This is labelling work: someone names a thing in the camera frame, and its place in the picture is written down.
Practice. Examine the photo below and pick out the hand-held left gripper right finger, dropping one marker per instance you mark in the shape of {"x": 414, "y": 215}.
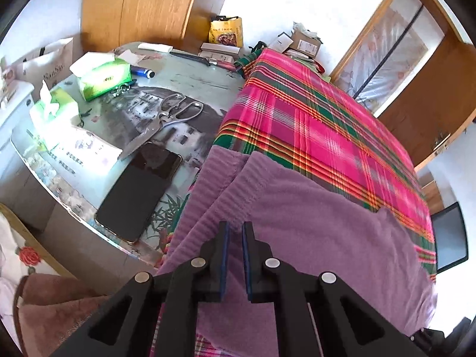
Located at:
{"x": 246, "y": 260}

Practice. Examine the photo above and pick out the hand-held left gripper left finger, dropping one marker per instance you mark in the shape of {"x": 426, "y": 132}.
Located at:
{"x": 224, "y": 260}

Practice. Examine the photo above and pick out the purple pants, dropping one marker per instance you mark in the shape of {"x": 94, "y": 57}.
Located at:
{"x": 316, "y": 238}

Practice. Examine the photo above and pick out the black smartphone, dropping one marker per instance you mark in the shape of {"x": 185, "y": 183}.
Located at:
{"x": 137, "y": 193}

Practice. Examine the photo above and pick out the pink plaid bed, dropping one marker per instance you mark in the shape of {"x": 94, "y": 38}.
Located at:
{"x": 308, "y": 119}

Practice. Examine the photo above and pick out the metal kitchen scissors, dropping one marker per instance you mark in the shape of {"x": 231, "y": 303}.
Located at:
{"x": 174, "y": 113}

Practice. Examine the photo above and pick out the brown blanket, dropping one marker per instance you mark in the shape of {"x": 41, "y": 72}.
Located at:
{"x": 55, "y": 305}

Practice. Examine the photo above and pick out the printed glass coffee table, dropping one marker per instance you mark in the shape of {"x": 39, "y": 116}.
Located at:
{"x": 178, "y": 85}

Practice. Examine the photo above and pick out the white printed packet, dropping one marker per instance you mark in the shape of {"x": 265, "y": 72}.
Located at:
{"x": 81, "y": 148}

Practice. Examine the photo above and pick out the wooden board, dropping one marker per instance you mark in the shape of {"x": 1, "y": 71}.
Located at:
{"x": 431, "y": 193}

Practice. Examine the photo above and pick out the metal keys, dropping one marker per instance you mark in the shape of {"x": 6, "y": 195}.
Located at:
{"x": 121, "y": 89}

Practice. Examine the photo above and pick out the floral bedding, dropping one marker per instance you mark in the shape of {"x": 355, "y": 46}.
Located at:
{"x": 22, "y": 256}

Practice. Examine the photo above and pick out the kitchen knife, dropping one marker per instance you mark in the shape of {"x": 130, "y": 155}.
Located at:
{"x": 193, "y": 57}

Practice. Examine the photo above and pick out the black office chair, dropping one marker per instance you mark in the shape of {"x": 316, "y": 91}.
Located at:
{"x": 450, "y": 238}

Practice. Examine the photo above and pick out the blue lighter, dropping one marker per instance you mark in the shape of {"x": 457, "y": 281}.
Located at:
{"x": 142, "y": 72}

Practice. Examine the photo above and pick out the white flat box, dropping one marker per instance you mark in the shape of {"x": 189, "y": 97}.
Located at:
{"x": 219, "y": 49}

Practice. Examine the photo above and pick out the green tissue pack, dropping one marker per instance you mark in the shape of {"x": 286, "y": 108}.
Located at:
{"x": 59, "y": 108}
{"x": 106, "y": 80}

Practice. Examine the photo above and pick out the cardboard box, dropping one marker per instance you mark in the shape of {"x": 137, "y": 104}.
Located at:
{"x": 306, "y": 44}

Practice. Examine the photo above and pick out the yellow box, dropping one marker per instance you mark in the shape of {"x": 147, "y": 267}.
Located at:
{"x": 225, "y": 35}

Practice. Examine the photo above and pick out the metal door lock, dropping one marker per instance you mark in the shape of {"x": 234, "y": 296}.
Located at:
{"x": 441, "y": 141}

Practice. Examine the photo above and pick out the wooden door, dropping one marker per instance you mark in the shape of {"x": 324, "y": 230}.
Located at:
{"x": 427, "y": 119}

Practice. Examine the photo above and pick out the white cabinet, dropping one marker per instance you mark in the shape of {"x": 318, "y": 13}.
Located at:
{"x": 11, "y": 137}

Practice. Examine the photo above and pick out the clear door curtain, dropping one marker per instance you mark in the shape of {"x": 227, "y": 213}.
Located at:
{"x": 394, "y": 55}

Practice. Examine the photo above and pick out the white shopping bag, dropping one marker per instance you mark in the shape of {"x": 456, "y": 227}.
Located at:
{"x": 52, "y": 67}

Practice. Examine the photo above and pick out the wooden wardrobe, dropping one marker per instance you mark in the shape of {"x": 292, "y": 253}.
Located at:
{"x": 148, "y": 7}

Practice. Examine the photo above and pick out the wooden door frame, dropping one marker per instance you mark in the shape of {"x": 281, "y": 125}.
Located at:
{"x": 368, "y": 29}

